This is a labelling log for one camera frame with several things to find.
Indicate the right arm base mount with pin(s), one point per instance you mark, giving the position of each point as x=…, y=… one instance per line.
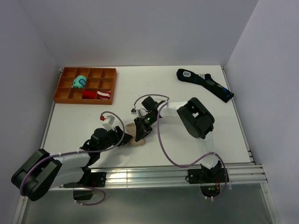
x=211, y=181

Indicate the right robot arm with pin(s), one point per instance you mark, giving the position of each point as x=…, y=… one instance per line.
x=197, y=120

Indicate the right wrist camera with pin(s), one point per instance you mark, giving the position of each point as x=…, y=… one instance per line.
x=136, y=111

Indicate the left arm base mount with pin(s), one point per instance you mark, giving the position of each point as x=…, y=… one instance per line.
x=90, y=180

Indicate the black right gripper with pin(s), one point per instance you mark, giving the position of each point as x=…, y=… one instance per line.
x=141, y=129

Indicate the black blue patterned sock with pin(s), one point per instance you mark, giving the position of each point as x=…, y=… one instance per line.
x=206, y=81

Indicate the beige sock with red toe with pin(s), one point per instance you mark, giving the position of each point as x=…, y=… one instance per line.
x=131, y=130

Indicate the rolled teal sock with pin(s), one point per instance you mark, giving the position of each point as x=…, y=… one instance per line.
x=79, y=82

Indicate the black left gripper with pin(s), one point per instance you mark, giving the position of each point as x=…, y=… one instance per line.
x=118, y=135

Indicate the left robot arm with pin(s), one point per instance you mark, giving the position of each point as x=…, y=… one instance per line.
x=43, y=171

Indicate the rolled red white striped sock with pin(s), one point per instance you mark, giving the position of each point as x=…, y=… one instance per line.
x=103, y=94

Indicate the aluminium rail frame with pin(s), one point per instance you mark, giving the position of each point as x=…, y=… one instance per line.
x=134, y=176

